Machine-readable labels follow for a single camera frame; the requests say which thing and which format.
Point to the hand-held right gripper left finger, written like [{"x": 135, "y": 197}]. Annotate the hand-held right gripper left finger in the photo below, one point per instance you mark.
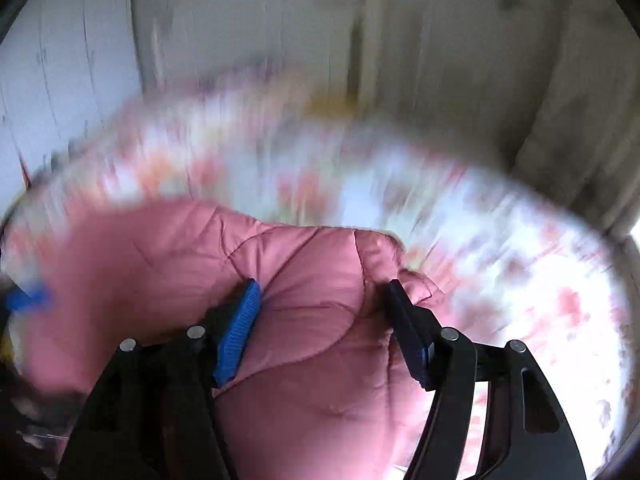
[{"x": 240, "y": 330}]

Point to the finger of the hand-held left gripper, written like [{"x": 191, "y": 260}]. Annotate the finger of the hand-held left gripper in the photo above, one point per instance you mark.
[{"x": 30, "y": 299}]

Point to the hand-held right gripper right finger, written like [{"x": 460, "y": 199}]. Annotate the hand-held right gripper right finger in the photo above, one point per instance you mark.
[{"x": 410, "y": 330}]

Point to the pink quilted jacket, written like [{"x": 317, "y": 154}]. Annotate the pink quilted jacket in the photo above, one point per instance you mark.
[{"x": 300, "y": 285}]

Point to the floral bed sheet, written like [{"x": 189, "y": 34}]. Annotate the floral bed sheet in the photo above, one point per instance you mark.
[{"x": 450, "y": 240}]

